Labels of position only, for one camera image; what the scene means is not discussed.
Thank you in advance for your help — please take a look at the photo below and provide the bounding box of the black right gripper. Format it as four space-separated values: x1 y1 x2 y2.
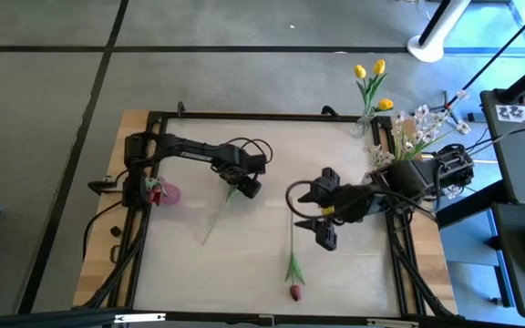
293 167 383 252

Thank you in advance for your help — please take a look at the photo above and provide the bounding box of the yellow artificial tulip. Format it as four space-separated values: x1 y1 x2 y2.
366 97 395 118
365 58 387 119
353 64 373 122

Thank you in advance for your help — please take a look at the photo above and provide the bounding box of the white veined flower spray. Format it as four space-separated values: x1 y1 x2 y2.
392 89 472 163

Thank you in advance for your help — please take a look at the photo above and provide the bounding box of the slim clear glass vase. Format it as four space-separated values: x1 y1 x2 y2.
349 113 377 140

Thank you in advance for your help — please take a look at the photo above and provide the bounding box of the white pole round base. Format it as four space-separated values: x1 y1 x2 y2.
406 0 472 64

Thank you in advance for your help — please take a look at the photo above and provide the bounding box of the grey side desk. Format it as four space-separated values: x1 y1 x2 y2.
479 88 525 320

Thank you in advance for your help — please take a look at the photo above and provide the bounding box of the black tripod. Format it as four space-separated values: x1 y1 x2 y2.
415 0 525 136

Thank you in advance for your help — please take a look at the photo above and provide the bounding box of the black aluminium table frame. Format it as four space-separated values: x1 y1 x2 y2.
73 102 458 320

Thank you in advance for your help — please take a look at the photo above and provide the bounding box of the silver frame bracket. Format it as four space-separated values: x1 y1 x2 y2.
114 312 167 324
365 318 421 328

